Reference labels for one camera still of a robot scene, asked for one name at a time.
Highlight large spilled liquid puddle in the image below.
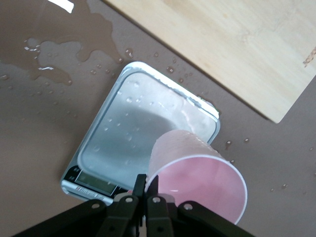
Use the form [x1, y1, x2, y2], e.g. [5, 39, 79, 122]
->
[0, 0, 114, 86]

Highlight wooden cutting board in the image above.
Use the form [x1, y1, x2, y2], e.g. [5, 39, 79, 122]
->
[102, 0, 316, 124]

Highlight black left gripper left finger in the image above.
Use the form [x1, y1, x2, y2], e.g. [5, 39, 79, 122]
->
[12, 174, 147, 237]

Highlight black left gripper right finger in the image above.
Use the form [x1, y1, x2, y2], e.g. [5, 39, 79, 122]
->
[145, 175, 257, 237]

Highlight brown table cover mat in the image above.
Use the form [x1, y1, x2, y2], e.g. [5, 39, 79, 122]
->
[0, 0, 316, 237]

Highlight pink plastic cup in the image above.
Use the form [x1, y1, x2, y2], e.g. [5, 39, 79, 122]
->
[145, 129, 248, 225]

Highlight silver digital kitchen scale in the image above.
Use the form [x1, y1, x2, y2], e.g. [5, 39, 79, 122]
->
[60, 61, 221, 205]

